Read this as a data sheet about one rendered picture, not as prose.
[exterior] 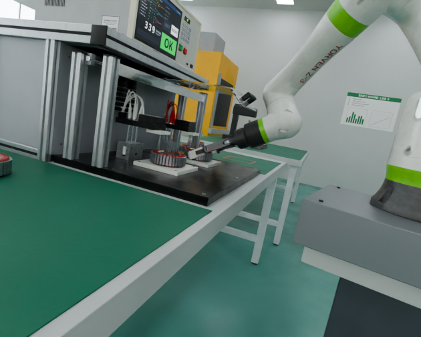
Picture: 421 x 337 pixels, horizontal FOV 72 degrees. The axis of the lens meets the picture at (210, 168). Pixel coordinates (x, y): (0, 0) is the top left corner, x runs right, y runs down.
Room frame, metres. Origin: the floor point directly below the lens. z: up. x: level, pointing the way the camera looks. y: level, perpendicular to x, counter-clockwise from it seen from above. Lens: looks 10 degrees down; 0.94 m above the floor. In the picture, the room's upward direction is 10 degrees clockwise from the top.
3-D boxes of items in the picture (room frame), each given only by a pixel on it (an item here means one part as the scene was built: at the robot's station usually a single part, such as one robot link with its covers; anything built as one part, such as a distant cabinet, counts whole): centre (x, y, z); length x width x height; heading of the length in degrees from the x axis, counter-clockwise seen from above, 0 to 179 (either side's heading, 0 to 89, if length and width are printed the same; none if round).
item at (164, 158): (0.89, 0.14, 0.80); 0.11 x 0.11 x 0.04
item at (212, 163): (1.12, 0.06, 0.78); 0.15 x 0.15 x 0.01; 71
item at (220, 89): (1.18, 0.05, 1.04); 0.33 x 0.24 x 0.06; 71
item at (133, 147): (0.94, 0.27, 0.80); 0.08 x 0.05 x 0.06; 161
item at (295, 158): (3.32, -0.49, 0.37); 1.85 x 1.10 x 0.75; 161
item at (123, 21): (1.12, 0.40, 1.22); 0.44 x 0.39 x 0.20; 161
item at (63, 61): (1.09, 0.34, 0.92); 0.66 x 0.01 x 0.30; 161
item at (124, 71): (1.04, 0.19, 1.03); 0.62 x 0.01 x 0.03; 161
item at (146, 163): (0.89, 0.14, 0.78); 0.15 x 0.15 x 0.01; 71
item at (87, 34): (1.11, 0.40, 1.09); 0.68 x 0.44 x 0.05; 161
